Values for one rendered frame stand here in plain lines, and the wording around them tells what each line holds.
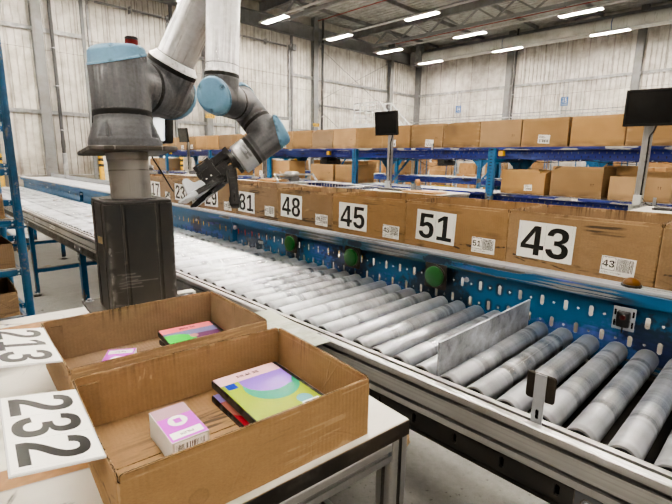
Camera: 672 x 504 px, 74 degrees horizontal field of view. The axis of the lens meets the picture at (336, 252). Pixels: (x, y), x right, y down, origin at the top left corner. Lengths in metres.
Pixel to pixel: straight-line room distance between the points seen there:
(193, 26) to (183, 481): 1.21
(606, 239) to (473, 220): 0.39
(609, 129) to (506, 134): 1.20
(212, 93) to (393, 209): 0.80
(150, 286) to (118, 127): 0.44
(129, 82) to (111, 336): 0.65
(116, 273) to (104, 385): 0.54
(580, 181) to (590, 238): 4.49
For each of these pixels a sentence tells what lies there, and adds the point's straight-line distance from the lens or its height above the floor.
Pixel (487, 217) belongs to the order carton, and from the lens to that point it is 1.51.
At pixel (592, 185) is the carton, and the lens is 5.84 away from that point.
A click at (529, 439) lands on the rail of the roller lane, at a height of 0.72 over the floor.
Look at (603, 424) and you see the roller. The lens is 0.98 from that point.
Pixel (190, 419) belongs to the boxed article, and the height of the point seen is 0.80.
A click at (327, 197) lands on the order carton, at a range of 1.96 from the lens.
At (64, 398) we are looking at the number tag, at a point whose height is 0.86.
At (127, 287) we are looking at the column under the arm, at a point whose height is 0.84.
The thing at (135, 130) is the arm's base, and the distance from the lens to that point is 1.34.
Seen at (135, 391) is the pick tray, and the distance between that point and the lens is 0.87.
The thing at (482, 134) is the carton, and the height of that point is 1.55.
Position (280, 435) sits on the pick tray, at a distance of 0.68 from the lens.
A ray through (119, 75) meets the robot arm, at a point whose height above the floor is 1.40.
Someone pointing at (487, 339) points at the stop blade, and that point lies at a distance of 1.21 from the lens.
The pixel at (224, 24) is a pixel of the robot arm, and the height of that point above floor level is 1.52.
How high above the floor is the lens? 1.19
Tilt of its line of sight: 12 degrees down
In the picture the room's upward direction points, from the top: 1 degrees clockwise
